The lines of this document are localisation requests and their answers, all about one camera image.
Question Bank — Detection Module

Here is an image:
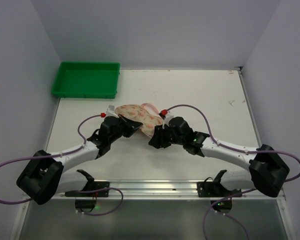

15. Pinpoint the aluminium front rail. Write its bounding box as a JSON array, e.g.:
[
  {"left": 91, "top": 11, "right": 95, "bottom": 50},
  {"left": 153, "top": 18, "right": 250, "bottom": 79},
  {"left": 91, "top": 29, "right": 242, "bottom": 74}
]
[{"left": 52, "top": 177, "right": 283, "bottom": 201}]

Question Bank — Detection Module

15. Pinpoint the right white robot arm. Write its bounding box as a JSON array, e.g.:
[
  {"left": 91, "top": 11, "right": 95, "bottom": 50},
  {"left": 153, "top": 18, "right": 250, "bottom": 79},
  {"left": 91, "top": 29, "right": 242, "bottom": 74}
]
[{"left": 148, "top": 117, "right": 290, "bottom": 198}]

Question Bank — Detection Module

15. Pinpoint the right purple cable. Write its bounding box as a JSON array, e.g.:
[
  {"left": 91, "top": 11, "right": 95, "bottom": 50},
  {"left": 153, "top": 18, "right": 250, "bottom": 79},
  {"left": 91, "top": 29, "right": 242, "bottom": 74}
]
[{"left": 202, "top": 103, "right": 300, "bottom": 240}]

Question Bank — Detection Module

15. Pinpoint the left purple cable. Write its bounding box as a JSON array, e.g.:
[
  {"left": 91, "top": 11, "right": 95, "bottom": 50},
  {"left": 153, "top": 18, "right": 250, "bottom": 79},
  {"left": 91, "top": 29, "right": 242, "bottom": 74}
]
[{"left": 0, "top": 112, "right": 124, "bottom": 216}]

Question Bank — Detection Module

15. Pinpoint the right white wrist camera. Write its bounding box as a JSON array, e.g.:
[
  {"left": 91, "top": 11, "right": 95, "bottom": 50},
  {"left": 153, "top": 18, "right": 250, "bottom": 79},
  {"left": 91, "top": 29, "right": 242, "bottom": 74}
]
[{"left": 159, "top": 109, "right": 175, "bottom": 129}]

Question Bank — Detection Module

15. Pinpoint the floral fabric laundry bag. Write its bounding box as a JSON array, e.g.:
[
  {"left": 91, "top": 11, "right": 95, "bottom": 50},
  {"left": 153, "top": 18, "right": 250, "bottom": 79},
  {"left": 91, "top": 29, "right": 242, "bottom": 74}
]
[{"left": 114, "top": 103, "right": 164, "bottom": 138}]

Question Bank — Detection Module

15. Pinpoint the green plastic tray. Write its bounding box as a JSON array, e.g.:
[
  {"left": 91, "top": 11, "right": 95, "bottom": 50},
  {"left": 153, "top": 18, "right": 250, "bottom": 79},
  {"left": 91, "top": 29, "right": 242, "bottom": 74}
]
[{"left": 51, "top": 61, "right": 120, "bottom": 99}]

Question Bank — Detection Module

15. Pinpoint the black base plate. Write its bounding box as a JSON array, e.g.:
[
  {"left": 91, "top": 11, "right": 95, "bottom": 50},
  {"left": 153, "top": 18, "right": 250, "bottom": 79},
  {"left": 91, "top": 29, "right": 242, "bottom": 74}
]
[
  {"left": 64, "top": 181, "right": 110, "bottom": 198},
  {"left": 196, "top": 177, "right": 242, "bottom": 198}
]

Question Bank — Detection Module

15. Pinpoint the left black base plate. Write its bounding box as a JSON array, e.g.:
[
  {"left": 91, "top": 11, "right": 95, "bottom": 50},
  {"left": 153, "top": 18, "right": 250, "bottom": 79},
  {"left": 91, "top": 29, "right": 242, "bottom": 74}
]
[{"left": 64, "top": 181, "right": 110, "bottom": 198}]

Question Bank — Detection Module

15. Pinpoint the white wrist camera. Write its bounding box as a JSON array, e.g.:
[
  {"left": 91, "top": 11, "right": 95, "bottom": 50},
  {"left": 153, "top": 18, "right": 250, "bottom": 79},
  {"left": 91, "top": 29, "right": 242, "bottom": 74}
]
[
  {"left": 105, "top": 105, "right": 119, "bottom": 118},
  {"left": 159, "top": 109, "right": 175, "bottom": 129}
]

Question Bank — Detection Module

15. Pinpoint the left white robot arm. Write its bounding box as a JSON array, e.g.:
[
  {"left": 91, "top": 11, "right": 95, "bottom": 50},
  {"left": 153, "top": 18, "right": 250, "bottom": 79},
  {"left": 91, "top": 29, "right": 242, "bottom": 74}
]
[{"left": 16, "top": 115, "right": 143, "bottom": 205}]

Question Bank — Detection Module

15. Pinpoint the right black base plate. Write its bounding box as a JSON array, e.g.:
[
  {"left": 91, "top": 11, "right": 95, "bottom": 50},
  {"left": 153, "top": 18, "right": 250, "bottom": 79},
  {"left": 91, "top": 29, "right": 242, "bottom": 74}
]
[{"left": 196, "top": 177, "right": 242, "bottom": 198}]

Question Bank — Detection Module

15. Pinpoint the purple cable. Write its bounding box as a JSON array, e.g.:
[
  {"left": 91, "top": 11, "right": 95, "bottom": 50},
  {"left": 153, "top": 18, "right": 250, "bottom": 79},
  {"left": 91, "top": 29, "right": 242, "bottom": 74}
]
[
  {"left": 202, "top": 103, "right": 300, "bottom": 240},
  {"left": 0, "top": 112, "right": 124, "bottom": 216}
]

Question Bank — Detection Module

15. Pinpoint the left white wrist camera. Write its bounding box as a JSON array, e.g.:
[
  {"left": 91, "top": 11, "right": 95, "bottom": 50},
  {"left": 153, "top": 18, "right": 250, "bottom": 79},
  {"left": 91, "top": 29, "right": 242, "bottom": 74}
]
[{"left": 105, "top": 105, "right": 119, "bottom": 118}]

